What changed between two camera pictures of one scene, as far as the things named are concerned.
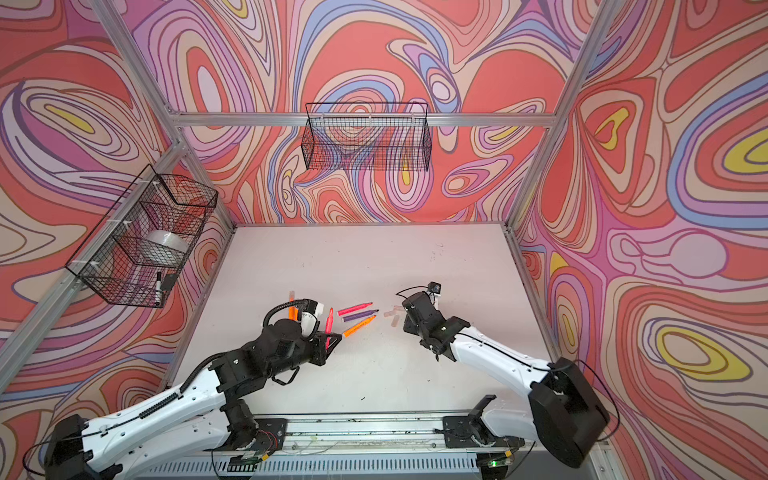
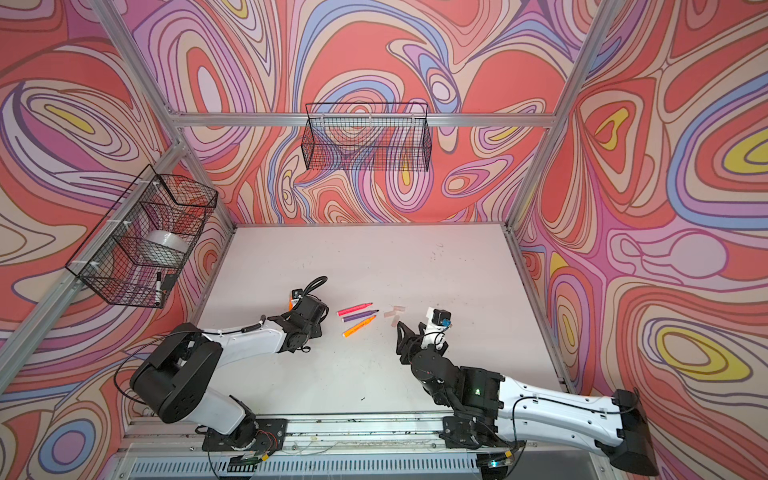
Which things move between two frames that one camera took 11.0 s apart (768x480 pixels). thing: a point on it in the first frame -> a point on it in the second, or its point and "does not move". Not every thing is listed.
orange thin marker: (358, 326) does not move
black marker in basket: (158, 290) does not move
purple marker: (359, 315) does not move
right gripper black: (409, 327) -> (409, 344)
